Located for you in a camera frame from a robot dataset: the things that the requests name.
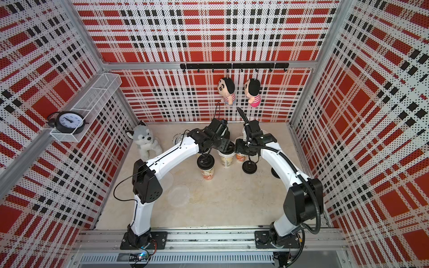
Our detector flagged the black cup lid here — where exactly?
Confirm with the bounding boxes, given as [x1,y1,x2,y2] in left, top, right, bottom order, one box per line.
[271,168,280,179]
[197,154,215,170]
[242,160,258,174]
[219,141,235,155]

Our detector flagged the paper cup red flowers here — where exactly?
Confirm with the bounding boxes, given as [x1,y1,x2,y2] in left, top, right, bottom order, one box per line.
[235,153,246,163]

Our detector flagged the tall paper cup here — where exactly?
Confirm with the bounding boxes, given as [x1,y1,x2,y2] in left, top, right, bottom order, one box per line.
[219,153,235,168]

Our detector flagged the translucent paper disc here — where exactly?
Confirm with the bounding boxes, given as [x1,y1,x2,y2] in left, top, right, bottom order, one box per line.
[167,184,191,207]
[160,172,174,192]

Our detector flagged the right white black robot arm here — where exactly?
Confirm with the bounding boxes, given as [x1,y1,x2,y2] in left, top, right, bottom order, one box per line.
[235,120,324,247]

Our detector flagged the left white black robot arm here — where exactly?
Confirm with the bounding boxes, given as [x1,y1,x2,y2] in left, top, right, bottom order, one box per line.
[120,118,230,250]

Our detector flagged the black cup lid front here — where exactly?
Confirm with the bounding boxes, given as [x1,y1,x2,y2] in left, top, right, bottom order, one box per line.
[271,168,280,179]

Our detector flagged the white twin-bell alarm clock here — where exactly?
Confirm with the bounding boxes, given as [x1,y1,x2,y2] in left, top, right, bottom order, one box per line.
[173,134,184,145]

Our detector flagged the hanging boy doll striped shirt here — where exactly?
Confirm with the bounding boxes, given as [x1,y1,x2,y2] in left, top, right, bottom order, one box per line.
[217,78,236,106]

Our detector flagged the hanging doll pink shirt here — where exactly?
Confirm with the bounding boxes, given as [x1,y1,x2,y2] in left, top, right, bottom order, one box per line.
[244,78,261,108]

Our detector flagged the translucent paper disc front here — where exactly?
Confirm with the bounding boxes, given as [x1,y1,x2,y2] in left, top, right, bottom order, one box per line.
[167,184,191,207]

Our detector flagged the grey husky plush toy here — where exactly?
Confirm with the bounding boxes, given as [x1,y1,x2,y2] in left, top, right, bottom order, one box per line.
[126,121,163,161]

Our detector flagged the black alarm clock on shelf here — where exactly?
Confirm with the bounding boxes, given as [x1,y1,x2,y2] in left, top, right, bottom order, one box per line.
[47,111,87,135]

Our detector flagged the black wall hook rail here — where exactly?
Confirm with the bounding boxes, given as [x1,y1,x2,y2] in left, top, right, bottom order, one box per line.
[179,63,290,71]

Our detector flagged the white wire wall shelf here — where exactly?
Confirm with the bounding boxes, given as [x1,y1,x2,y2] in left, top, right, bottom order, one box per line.
[50,73,122,142]

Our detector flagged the green circuit board with wires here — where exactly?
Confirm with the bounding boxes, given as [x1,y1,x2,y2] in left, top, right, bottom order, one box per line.
[128,249,156,268]

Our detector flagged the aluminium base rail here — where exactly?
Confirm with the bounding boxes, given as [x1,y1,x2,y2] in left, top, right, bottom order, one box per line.
[67,226,353,268]

